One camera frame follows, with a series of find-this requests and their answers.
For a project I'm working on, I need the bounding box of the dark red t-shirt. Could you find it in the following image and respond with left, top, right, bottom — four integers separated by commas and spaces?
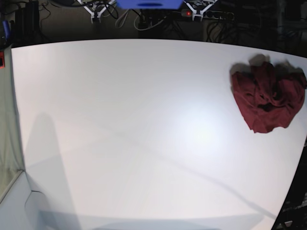
231, 61, 307, 133

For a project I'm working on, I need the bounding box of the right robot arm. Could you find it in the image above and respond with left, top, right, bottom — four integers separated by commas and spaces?
77, 0, 118, 23

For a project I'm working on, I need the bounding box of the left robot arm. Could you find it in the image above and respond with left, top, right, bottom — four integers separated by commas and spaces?
183, 0, 218, 21

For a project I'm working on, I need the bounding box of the black power strip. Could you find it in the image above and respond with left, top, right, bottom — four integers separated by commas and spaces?
180, 9, 235, 21

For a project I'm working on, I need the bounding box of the blue box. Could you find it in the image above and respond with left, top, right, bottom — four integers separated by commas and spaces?
117, 0, 183, 10

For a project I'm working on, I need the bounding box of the grey fabric side panel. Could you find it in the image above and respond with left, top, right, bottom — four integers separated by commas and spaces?
0, 48, 24, 200

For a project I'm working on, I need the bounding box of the red and black device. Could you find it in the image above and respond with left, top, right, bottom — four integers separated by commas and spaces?
0, 51, 5, 69

